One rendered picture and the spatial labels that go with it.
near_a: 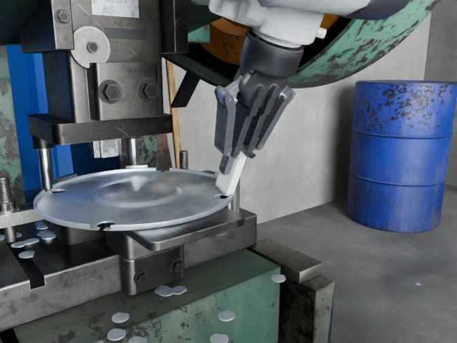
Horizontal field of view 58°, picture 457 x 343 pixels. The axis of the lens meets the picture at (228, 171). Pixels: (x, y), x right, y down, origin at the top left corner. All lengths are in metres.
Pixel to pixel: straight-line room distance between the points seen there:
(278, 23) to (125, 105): 0.26
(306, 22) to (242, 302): 0.42
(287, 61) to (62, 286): 0.41
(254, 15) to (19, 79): 1.44
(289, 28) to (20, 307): 0.48
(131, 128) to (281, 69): 0.28
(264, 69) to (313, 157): 2.42
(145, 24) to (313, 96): 2.23
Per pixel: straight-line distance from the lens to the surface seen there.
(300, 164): 2.83
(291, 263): 0.74
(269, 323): 0.76
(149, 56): 0.68
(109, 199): 0.61
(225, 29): 0.99
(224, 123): 0.54
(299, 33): 0.49
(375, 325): 1.81
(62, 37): 0.59
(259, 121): 0.57
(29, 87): 1.86
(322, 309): 0.75
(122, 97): 0.63
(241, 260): 0.73
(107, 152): 0.72
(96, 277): 0.64
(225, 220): 0.53
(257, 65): 0.51
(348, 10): 0.42
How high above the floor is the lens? 0.97
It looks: 14 degrees down
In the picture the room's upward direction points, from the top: straight up
